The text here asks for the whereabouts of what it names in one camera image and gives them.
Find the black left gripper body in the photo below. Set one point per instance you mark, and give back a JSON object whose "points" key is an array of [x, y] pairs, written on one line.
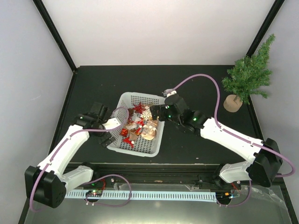
{"points": [[96, 135]]}

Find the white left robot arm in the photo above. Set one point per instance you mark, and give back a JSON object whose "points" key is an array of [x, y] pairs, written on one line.
{"points": [[47, 183]]}

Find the white slotted cable duct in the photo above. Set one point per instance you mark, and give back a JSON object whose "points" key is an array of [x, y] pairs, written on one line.
{"points": [[142, 195]]}

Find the red gift box ornament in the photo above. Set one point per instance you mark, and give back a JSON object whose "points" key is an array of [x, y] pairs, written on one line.
{"points": [[124, 132]]}

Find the red reindeer ornament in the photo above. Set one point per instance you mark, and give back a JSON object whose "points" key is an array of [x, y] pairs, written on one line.
{"points": [[128, 141]]}

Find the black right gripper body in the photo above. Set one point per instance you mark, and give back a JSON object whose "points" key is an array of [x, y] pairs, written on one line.
{"points": [[163, 117]]}

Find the wooden santa ornament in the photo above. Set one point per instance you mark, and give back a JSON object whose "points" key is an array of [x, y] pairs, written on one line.
{"points": [[149, 130]]}

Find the white perforated plastic basket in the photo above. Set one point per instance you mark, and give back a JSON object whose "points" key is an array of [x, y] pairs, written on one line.
{"points": [[142, 147]]}

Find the brown pine cone ornament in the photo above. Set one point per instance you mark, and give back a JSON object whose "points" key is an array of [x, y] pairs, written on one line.
{"points": [[131, 113]]}

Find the small green christmas tree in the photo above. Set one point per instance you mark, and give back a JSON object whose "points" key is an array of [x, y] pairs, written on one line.
{"points": [[247, 76]]}

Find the red star ornament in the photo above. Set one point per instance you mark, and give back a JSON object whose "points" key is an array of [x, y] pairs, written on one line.
{"points": [[139, 108]]}

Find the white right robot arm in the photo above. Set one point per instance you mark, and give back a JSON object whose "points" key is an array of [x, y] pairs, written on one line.
{"points": [[261, 161]]}

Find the white snowflake ornament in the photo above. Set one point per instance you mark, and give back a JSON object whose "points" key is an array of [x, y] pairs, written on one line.
{"points": [[146, 114]]}

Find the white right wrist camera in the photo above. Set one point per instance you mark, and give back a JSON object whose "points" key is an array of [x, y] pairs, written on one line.
{"points": [[169, 92]]}

